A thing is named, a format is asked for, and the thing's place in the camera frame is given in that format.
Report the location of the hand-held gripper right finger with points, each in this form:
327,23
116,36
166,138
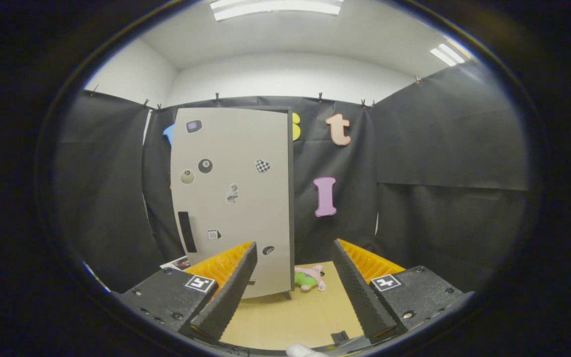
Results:
362,297

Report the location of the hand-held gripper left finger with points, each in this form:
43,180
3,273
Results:
231,295

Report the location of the grey shoe cabinet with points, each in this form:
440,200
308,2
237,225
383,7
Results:
291,198

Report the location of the beige shoe cabinet door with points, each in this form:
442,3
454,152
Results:
236,144

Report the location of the green and pink plush toy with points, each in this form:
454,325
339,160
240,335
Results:
305,280

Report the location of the black backdrop cloth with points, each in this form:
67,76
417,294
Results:
439,148

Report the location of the row of black clips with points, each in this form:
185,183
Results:
217,96

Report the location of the small ceiling light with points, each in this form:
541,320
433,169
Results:
446,54

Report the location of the long ceiling light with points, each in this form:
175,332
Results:
275,7

